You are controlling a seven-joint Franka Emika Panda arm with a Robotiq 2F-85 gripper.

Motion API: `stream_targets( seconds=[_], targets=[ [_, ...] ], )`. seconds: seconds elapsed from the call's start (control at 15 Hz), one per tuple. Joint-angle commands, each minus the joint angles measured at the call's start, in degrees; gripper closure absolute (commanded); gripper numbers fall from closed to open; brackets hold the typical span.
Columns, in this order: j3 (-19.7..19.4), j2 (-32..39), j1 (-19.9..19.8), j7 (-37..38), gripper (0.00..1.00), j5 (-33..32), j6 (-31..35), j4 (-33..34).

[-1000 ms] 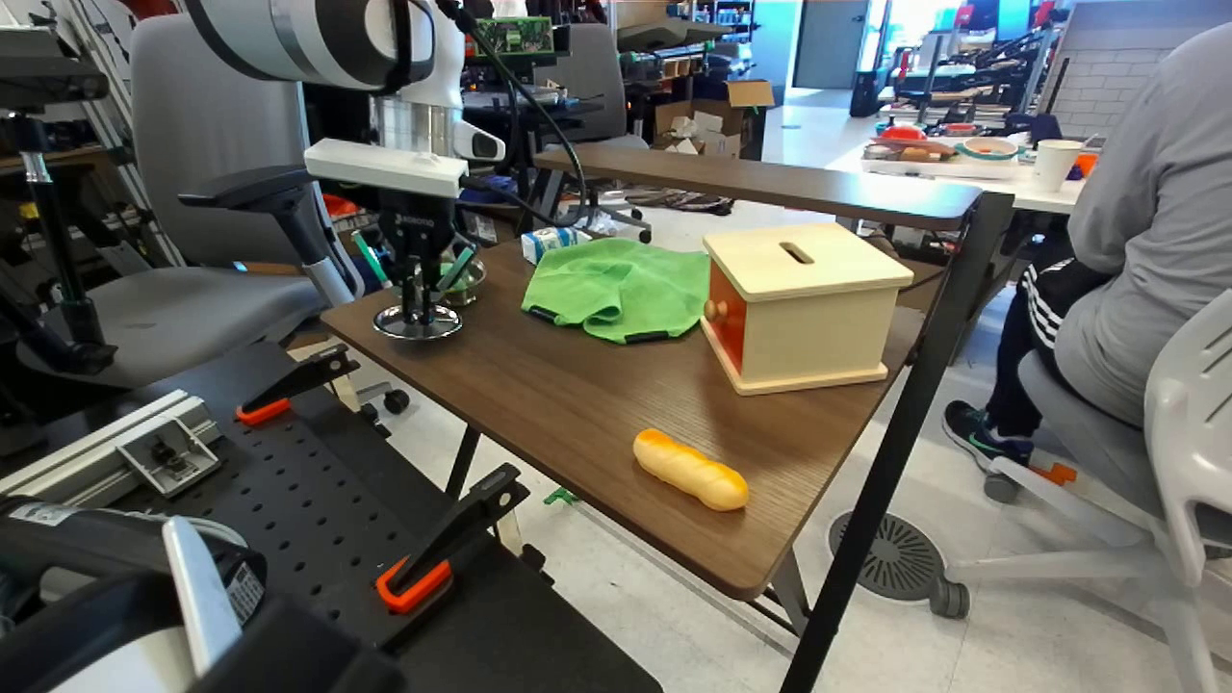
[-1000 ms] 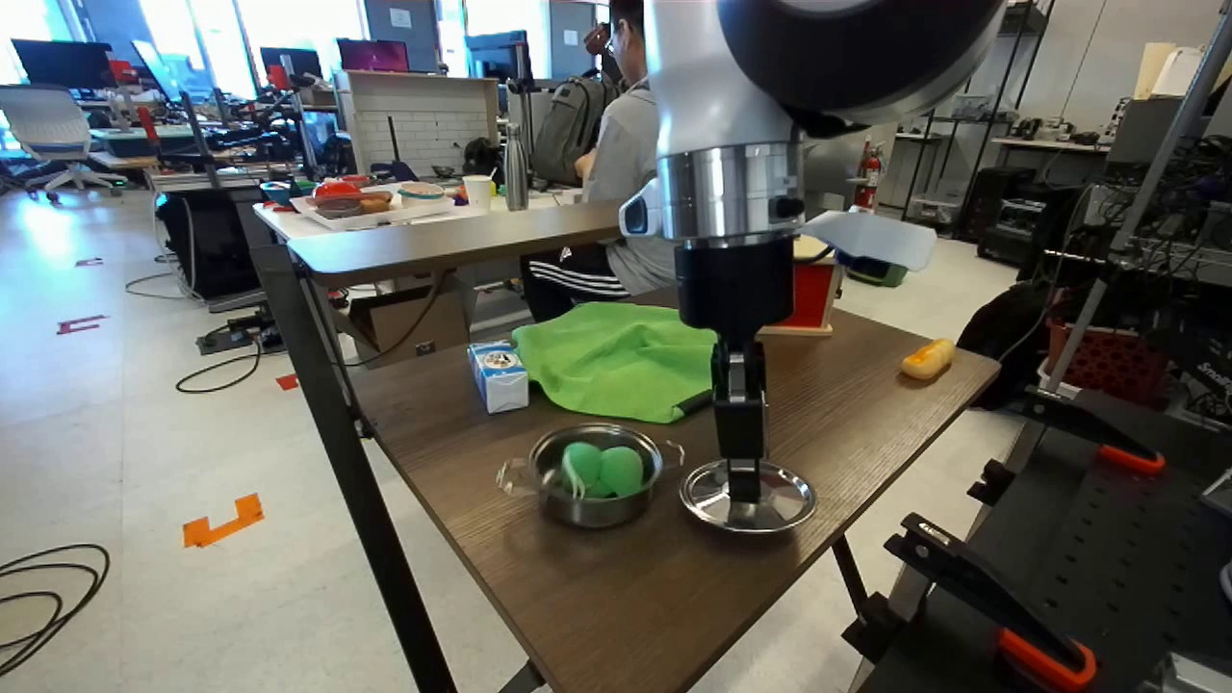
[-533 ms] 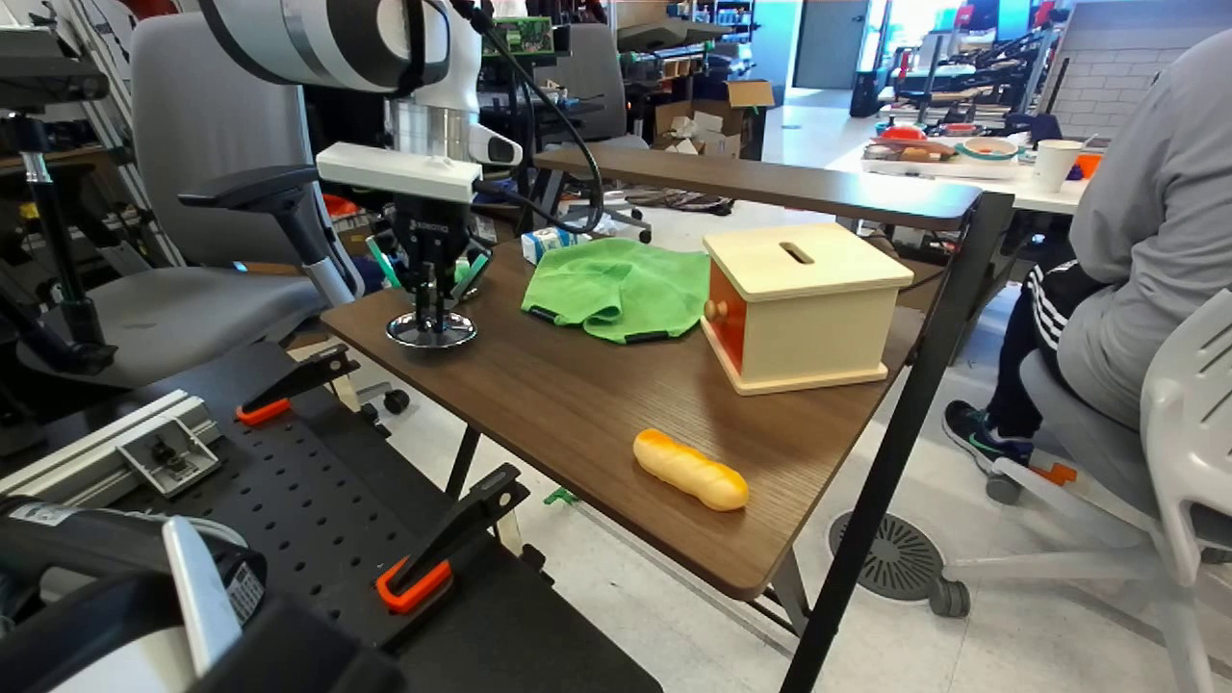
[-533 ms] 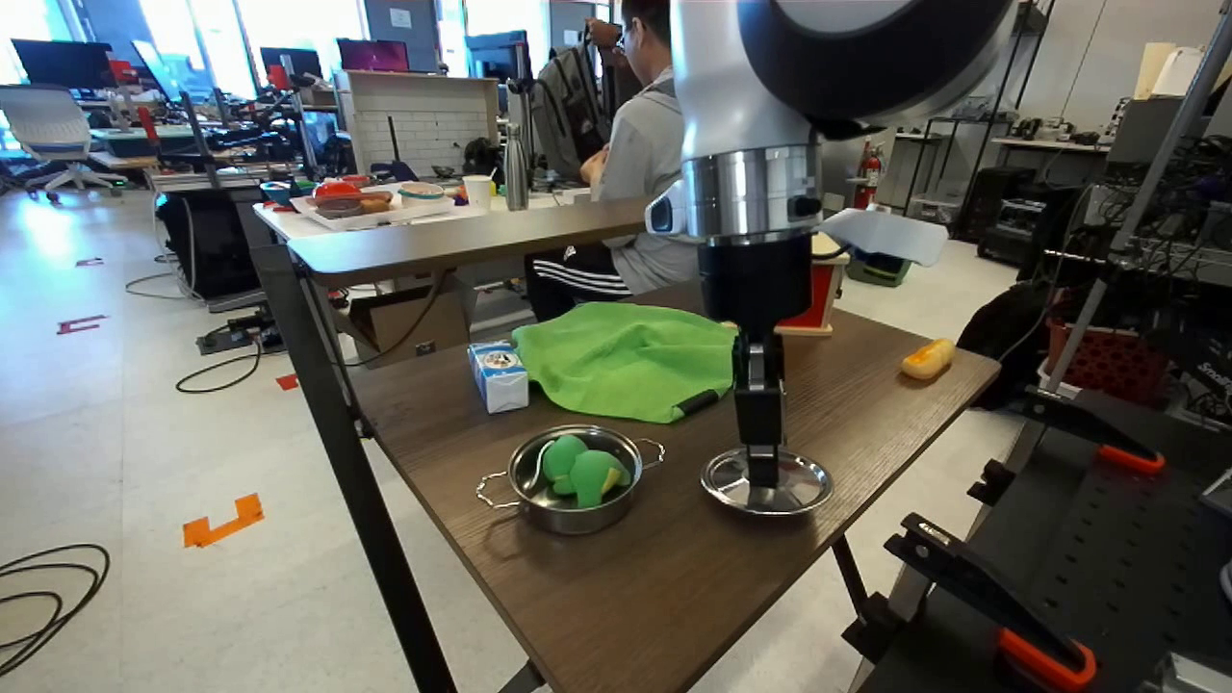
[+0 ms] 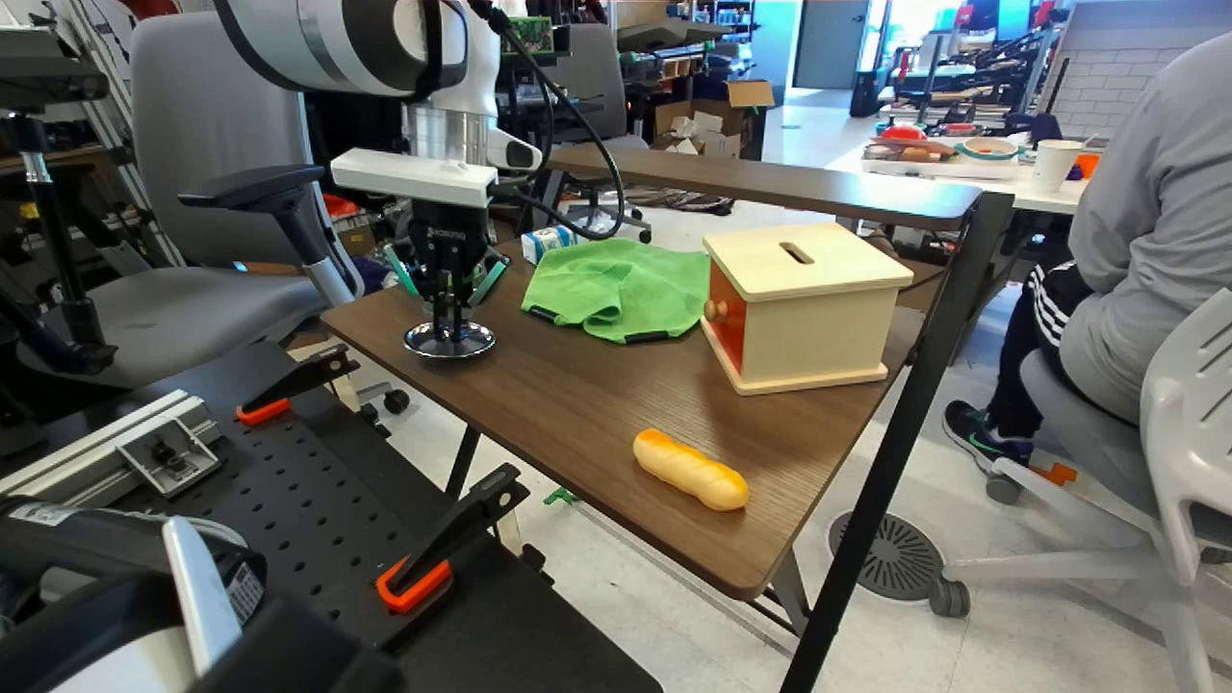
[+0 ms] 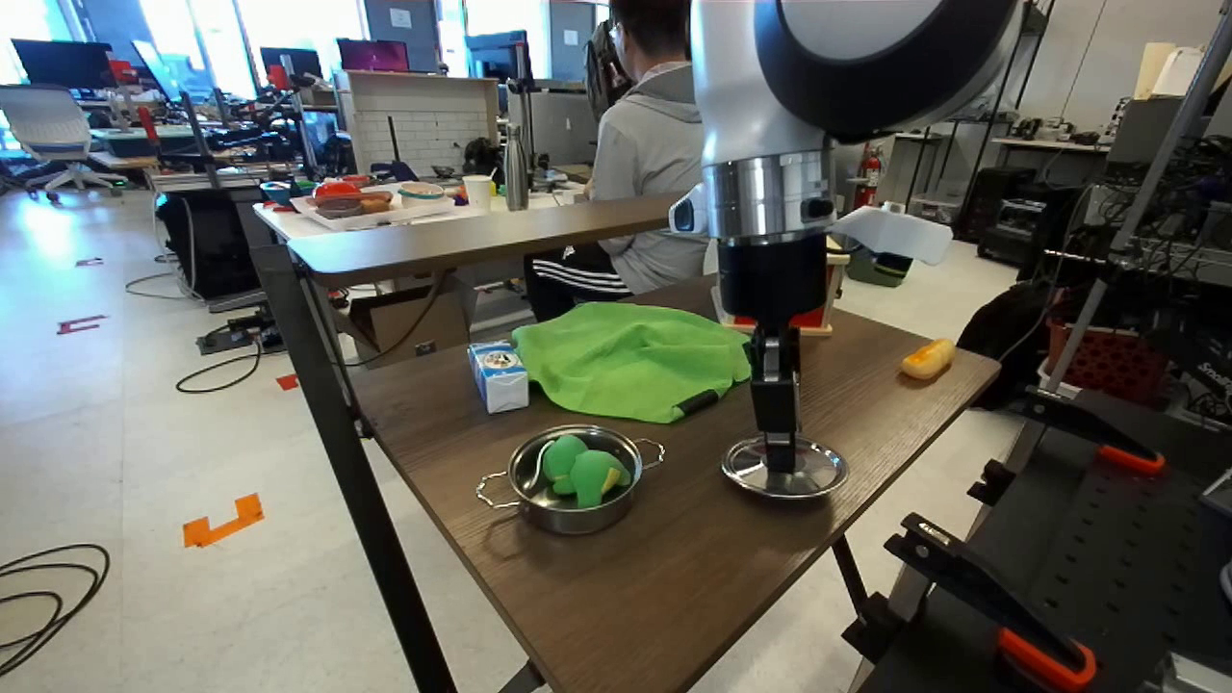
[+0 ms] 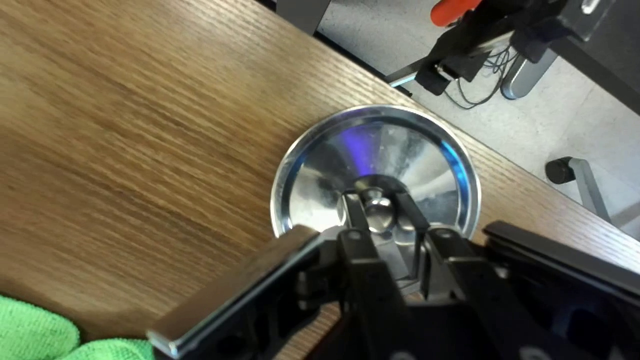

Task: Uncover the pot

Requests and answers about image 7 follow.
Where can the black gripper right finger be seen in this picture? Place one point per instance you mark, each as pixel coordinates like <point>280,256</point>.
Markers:
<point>446,261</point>

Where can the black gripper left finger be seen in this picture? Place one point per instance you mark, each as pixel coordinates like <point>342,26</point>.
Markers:
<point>367,281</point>

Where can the silver metal bowl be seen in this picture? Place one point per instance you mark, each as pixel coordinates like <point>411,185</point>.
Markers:
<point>406,146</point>

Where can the grey office chair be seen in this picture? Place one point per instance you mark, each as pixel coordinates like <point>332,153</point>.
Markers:
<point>591,190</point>

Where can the green cloth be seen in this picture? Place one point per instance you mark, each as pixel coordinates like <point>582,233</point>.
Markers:
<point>32,333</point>

